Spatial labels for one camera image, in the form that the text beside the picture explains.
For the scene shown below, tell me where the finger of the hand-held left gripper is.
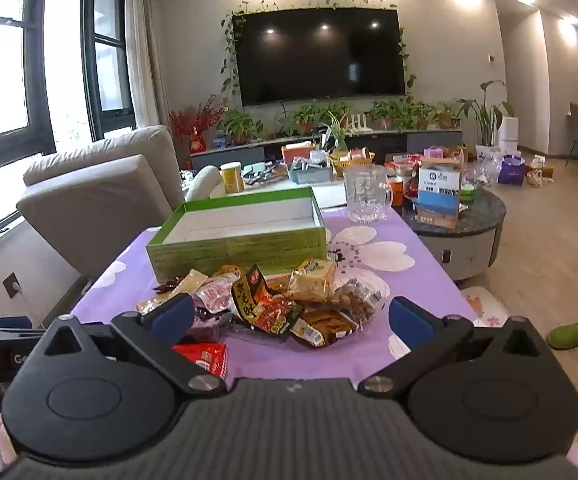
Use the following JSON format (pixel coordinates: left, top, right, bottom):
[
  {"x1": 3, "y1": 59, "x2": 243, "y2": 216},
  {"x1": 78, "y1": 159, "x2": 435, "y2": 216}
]
[{"x1": 0, "y1": 316, "x2": 42, "y2": 344}]

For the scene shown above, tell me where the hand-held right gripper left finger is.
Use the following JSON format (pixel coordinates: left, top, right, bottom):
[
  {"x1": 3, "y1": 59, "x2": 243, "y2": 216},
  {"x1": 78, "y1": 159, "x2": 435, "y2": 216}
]
[{"x1": 34, "y1": 292, "x2": 228, "y2": 402}]

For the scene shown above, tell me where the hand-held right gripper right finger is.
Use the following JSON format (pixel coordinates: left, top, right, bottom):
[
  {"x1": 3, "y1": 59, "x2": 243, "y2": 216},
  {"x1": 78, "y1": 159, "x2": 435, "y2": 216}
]
[{"x1": 358, "y1": 296, "x2": 552, "y2": 401}]

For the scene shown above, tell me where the beige snack packet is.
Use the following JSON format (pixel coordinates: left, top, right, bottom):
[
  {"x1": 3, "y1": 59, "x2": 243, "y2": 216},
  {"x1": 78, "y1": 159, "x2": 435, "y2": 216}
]
[{"x1": 136, "y1": 269, "x2": 210, "y2": 313}]

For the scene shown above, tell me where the pink snack packet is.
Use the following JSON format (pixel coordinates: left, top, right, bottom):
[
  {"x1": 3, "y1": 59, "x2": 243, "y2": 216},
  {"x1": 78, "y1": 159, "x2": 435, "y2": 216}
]
[{"x1": 196, "y1": 276, "x2": 242, "y2": 315}]

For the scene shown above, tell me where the red snack packet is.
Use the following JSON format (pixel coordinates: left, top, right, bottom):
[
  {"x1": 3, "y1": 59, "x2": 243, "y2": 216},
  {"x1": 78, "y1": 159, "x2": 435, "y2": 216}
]
[{"x1": 173, "y1": 342, "x2": 230, "y2": 378}]

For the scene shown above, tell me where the clear packet of brown snacks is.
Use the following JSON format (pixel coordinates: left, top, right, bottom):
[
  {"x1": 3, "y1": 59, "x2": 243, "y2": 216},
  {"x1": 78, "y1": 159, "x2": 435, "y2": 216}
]
[{"x1": 331, "y1": 278, "x2": 388, "y2": 332}]

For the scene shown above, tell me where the green cardboard box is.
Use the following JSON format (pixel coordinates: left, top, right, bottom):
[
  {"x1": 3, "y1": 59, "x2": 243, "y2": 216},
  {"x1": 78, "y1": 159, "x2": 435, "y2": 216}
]
[{"x1": 146, "y1": 186, "x2": 328, "y2": 283}]

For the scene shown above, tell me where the brown orange snack packet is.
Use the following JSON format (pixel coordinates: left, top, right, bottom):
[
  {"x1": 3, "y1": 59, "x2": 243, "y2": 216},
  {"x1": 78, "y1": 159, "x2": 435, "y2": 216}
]
[{"x1": 289, "y1": 309, "x2": 358, "y2": 349}]

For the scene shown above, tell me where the black yellow-print snack packet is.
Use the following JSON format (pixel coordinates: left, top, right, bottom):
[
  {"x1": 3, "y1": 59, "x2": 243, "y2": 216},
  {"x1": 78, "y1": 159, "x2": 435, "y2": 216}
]
[{"x1": 230, "y1": 264, "x2": 306, "y2": 336}]

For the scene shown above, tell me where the white snack packet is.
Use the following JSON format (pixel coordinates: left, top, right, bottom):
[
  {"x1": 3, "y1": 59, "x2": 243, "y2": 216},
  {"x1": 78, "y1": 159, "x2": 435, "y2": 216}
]
[{"x1": 289, "y1": 258, "x2": 338, "y2": 303}]

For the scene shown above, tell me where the white floral floor mat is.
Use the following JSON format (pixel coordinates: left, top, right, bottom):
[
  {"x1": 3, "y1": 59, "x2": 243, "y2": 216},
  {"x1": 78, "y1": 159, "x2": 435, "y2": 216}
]
[{"x1": 460, "y1": 286, "x2": 510, "y2": 328}]

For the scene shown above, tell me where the purple floral tablecloth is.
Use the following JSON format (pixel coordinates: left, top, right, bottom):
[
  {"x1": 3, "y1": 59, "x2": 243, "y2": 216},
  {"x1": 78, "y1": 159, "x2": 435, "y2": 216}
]
[{"x1": 71, "y1": 205, "x2": 480, "y2": 391}]

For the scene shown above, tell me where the dark marble round table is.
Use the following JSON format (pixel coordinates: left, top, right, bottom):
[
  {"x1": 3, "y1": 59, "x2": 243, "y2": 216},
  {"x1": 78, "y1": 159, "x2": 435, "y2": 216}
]
[{"x1": 399, "y1": 186, "x2": 507, "y2": 281}]

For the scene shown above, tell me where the blue white carton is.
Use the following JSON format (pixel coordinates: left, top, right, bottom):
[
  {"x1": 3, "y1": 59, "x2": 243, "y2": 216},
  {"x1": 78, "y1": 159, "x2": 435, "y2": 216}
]
[{"x1": 416, "y1": 157, "x2": 464, "y2": 231}]

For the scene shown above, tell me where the beige armchair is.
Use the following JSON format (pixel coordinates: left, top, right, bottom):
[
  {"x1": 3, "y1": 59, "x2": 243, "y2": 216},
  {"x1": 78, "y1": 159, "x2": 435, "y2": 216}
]
[{"x1": 16, "y1": 125, "x2": 222, "y2": 281}]

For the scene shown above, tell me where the yellow can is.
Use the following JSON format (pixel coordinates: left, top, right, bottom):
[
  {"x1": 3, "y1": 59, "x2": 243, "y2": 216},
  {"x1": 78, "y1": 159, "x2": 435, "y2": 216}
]
[{"x1": 220, "y1": 161, "x2": 246, "y2": 194}]

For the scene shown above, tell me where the green slipper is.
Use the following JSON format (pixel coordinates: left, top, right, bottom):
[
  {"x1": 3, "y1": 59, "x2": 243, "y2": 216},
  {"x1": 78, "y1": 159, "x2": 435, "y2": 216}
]
[{"x1": 548, "y1": 324, "x2": 578, "y2": 348}]

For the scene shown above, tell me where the wicker basket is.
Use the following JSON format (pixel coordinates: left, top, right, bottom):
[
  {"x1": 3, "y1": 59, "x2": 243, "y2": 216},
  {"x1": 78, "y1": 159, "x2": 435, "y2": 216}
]
[{"x1": 330, "y1": 152, "x2": 374, "y2": 177}]

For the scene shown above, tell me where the grey-blue storage basket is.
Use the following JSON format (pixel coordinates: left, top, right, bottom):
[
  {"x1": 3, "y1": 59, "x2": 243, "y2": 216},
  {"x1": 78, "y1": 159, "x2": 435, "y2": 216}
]
[{"x1": 287, "y1": 162, "x2": 334, "y2": 186}]

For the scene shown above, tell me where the purple shopping bag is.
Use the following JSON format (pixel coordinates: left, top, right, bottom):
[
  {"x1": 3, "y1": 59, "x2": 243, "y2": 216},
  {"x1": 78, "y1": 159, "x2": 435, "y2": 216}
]
[{"x1": 500, "y1": 156, "x2": 527, "y2": 186}]

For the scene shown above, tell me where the grey television cabinet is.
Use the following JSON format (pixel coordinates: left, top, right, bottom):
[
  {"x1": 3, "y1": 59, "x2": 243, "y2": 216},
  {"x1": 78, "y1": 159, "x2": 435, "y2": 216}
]
[{"x1": 189, "y1": 129, "x2": 464, "y2": 171}]

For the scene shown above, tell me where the red flower arrangement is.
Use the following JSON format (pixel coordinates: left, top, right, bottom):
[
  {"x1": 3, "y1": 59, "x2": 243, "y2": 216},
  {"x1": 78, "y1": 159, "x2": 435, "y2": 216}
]
[{"x1": 169, "y1": 95, "x2": 224, "y2": 154}]

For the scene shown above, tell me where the red orange box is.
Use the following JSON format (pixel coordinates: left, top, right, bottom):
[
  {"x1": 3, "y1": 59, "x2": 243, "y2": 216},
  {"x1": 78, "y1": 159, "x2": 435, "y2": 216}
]
[{"x1": 282, "y1": 143, "x2": 314, "y2": 165}]

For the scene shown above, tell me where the spider plant in vase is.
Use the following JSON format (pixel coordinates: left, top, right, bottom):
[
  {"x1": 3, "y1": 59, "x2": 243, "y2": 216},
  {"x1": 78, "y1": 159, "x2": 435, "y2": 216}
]
[{"x1": 321, "y1": 110, "x2": 354, "y2": 153}]

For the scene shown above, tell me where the row of potted plants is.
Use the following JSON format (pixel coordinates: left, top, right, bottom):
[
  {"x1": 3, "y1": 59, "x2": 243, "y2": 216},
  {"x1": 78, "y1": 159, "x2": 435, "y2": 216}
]
[{"x1": 219, "y1": 100, "x2": 464, "y2": 143}]

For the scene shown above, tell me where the white air purifier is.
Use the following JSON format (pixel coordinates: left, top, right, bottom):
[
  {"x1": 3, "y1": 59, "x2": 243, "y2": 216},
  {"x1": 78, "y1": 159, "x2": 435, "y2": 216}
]
[{"x1": 498, "y1": 116, "x2": 520, "y2": 153}]

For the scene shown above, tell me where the large leafy floor plant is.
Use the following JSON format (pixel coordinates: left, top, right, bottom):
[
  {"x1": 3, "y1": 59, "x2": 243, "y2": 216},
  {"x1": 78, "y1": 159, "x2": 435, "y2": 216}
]
[{"x1": 456, "y1": 80, "x2": 514, "y2": 148}]

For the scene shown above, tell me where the beige curtain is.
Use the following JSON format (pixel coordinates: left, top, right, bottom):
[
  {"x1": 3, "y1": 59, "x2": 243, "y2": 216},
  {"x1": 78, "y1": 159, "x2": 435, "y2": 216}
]
[{"x1": 125, "y1": 0, "x2": 170, "y2": 131}]

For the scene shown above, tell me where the trailing green vine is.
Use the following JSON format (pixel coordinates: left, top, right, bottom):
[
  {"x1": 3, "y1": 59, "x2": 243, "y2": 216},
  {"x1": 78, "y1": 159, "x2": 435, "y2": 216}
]
[{"x1": 219, "y1": 0, "x2": 418, "y2": 103}]

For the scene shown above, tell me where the wall television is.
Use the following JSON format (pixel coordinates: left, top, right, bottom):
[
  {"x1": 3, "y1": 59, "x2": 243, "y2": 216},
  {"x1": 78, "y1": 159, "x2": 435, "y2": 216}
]
[{"x1": 233, "y1": 7, "x2": 406, "y2": 106}]

